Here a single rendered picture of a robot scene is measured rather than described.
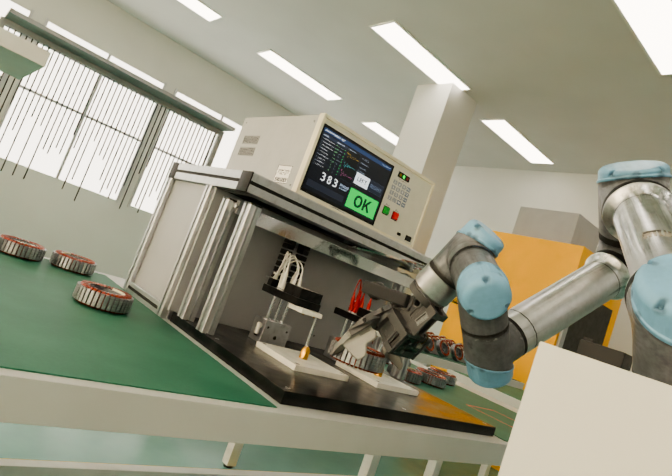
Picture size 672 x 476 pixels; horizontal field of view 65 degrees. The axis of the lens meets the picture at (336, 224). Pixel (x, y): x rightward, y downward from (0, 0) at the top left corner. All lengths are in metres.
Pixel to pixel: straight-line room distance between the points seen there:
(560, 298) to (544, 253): 3.94
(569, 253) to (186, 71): 5.54
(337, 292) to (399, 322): 0.58
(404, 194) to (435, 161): 4.07
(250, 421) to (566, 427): 0.42
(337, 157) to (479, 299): 0.61
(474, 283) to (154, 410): 0.46
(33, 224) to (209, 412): 6.74
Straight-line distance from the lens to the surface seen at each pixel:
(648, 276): 0.71
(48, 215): 7.44
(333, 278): 1.48
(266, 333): 1.24
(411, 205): 1.47
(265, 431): 0.83
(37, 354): 0.75
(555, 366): 0.61
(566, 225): 5.22
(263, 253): 1.33
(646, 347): 0.72
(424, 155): 5.44
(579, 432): 0.61
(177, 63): 7.89
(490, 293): 0.80
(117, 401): 0.71
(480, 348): 0.87
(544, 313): 0.95
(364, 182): 1.34
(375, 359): 1.00
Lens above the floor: 0.95
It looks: 6 degrees up
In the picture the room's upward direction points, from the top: 20 degrees clockwise
